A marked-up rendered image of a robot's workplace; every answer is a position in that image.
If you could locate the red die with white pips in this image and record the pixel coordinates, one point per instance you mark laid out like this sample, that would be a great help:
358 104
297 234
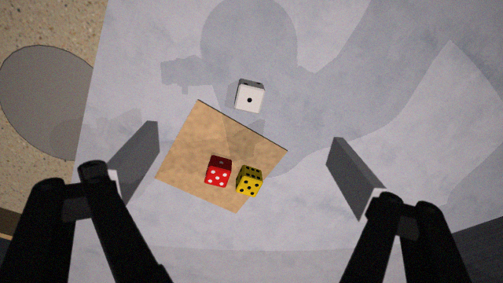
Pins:
218 171

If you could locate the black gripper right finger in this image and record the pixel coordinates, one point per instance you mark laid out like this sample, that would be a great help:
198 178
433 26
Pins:
434 258

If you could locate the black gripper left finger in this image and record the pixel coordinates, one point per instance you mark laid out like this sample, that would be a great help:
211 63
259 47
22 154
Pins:
41 247

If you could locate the yellow die with black pips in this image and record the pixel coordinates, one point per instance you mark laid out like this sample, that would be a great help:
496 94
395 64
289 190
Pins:
249 181

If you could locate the white die with black pips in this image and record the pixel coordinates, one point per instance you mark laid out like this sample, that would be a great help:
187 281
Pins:
249 96

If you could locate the tan mat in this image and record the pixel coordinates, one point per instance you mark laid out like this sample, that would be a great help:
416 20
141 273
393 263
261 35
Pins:
207 132

